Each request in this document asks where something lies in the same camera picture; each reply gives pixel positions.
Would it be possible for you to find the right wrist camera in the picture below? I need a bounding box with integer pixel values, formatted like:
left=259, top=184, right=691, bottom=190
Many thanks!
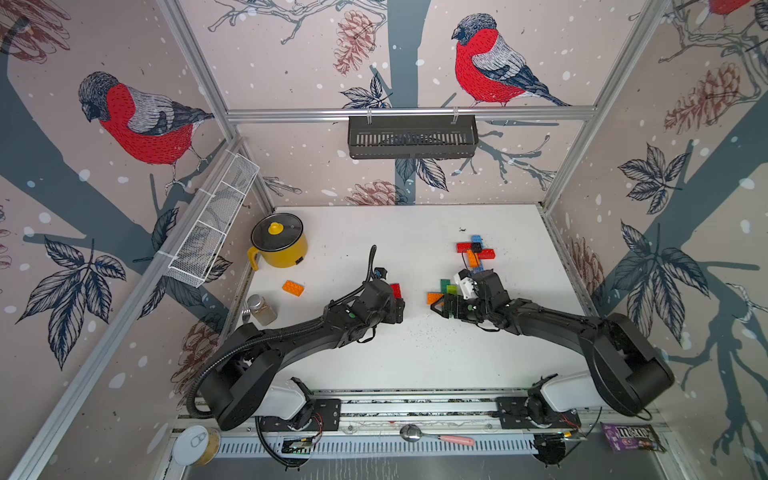
left=454, top=269, right=477, bottom=300

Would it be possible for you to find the yellow pot with black lid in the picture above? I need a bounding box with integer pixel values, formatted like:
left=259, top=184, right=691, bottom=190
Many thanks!
left=247, top=213, right=308, bottom=271

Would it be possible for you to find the white wire mesh shelf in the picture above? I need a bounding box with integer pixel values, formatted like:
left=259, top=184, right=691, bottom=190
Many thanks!
left=162, top=150, right=259, bottom=288

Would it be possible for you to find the spoon with pink handle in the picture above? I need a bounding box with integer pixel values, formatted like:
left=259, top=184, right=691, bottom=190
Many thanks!
left=399, top=424, right=476, bottom=447

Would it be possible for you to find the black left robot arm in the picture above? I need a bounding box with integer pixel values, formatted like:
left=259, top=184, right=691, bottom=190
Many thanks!
left=185, top=264, right=405, bottom=470

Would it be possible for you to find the black hanging wire basket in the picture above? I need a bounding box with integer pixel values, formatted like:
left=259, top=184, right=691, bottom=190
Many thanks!
left=347, top=115, right=479, bottom=160

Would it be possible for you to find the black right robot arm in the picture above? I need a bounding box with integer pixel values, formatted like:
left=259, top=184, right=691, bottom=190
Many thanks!
left=429, top=269, right=675, bottom=428

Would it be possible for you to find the orange lego brick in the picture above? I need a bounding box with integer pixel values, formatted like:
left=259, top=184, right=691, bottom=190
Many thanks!
left=466, top=250, right=480, bottom=269
left=282, top=280, right=305, bottom=297
left=427, top=293, right=444, bottom=305

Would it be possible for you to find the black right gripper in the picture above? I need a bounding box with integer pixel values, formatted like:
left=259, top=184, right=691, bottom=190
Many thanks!
left=430, top=291, right=494, bottom=322

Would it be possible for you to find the small glass spice jar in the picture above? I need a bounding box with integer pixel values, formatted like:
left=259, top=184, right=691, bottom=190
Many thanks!
left=246, top=294, right=278, bottom=326

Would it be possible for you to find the purple candy packet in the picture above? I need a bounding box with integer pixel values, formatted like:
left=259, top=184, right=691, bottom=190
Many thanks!
left=601, top=423, right=666, bottom=453

